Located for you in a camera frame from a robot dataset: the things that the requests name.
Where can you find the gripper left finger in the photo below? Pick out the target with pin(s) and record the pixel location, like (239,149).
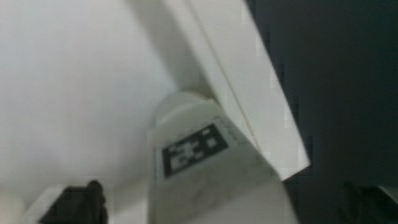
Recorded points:
(71,205)

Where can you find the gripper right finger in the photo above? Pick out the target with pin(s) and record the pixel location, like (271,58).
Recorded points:
(371,204)

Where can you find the white leg with tag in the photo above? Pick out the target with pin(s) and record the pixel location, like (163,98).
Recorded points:
(214,182)

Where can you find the white square tabletop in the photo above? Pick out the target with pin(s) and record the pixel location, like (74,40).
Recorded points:
(99,57)

